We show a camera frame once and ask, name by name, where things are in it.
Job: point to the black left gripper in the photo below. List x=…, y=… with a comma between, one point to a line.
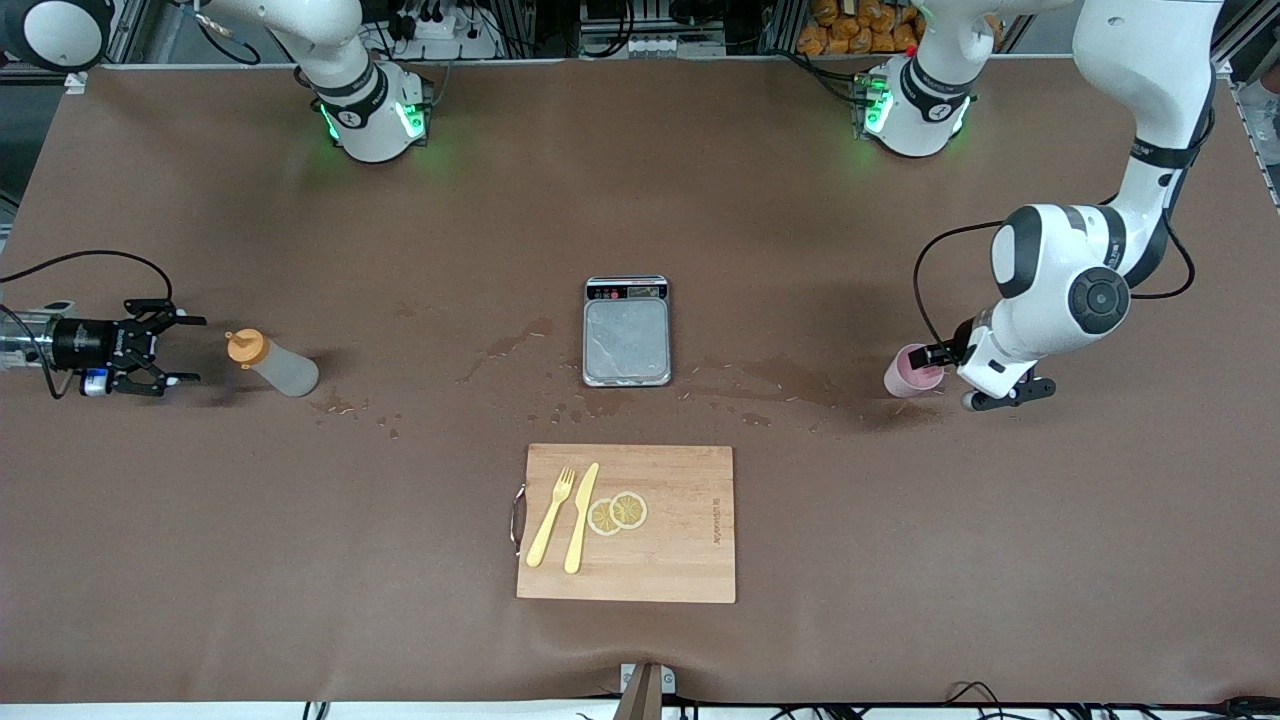
x=941, y=354

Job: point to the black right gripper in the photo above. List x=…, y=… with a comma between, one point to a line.
x=82, y=342

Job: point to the pink plastic cup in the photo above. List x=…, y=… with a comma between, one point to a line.
x=905, y=375

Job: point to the sauce bottle with orange cap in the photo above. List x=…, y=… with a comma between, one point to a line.
x=285, y=372

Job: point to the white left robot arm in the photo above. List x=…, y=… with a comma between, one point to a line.
x=1060, y=290

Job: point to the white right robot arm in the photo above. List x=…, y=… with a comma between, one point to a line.
x=370, y=120

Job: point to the white table corner clamp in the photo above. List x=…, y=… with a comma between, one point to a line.
x=76, y=82

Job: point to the silver digital kitchen scale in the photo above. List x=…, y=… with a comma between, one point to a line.
x=627, y=340

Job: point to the orange snack bag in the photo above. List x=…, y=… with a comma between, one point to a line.
x=850, y=30

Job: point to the lemon slice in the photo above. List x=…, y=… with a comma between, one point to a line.
x=600, y=520
x=630, y=510

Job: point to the yellow plastic knife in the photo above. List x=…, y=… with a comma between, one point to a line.
x=578, y=530

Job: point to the white terminal block row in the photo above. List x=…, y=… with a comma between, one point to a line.
x=650, y=45

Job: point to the yellow plastic fork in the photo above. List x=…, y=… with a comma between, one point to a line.
x=548, y=525

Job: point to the white power strip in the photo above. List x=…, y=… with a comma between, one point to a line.
x=445, y=30

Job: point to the aluminium frame rail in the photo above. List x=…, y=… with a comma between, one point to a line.
x=1262, y=140

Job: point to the metal table edge bracket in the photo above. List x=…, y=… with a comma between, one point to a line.
x=645, y=695

